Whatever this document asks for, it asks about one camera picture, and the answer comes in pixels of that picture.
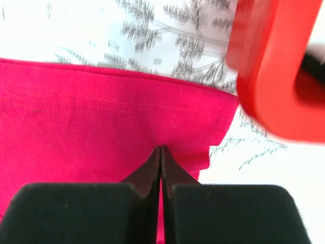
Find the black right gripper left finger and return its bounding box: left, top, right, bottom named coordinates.
left=1, top=147, right=161, bottom=244

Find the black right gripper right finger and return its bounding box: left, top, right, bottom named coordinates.
left=160, top=146, right=310, bottom=243

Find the crimson red t shirt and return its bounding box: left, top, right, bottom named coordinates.
left=1, top=59, right=238, bottom=243

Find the floral patterned table mat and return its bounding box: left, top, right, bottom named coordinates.
left=1, top=1, right=324, bottom=230

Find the red plastic tray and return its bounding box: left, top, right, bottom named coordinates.
left=226, top=1, right=324, bottom=143

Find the black white striped shirt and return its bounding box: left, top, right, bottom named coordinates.
left=302, top=43, right=324, bottom=82

